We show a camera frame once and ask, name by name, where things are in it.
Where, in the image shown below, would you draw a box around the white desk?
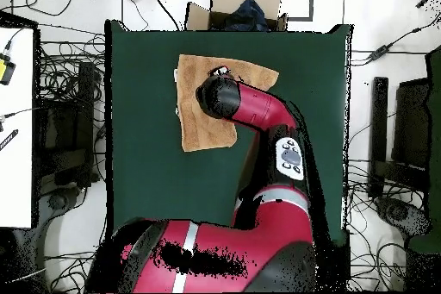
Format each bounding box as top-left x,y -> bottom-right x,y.
0,26 -> 35,229

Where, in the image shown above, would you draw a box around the tan terry towel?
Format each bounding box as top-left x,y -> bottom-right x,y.
173,53 -> 280,153

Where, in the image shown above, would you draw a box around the dark green cloth cover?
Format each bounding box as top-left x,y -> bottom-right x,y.
407,45 -> 441,255

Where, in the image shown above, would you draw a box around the tangle of black cables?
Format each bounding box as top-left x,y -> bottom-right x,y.
347,238 -> 407,291
36,40 -> 106,126

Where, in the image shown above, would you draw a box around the black slotted bar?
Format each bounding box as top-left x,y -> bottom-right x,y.
0,128 -> 19,152

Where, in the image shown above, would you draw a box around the yellow and black device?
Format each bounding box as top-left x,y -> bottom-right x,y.
0,53 -> 17,86

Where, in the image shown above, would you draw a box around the dark green table cloth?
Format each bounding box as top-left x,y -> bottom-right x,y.
104,19 -> 353,245

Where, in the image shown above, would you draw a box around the black floor stand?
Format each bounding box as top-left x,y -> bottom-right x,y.
369,76 -> 432,200
35,61 -> 96,196

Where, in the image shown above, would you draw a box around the black power adapter with cable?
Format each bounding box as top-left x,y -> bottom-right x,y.
351,14 -> 441,66

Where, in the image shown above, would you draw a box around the blue jeans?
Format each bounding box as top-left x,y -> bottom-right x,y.
223,0 -> 271,32

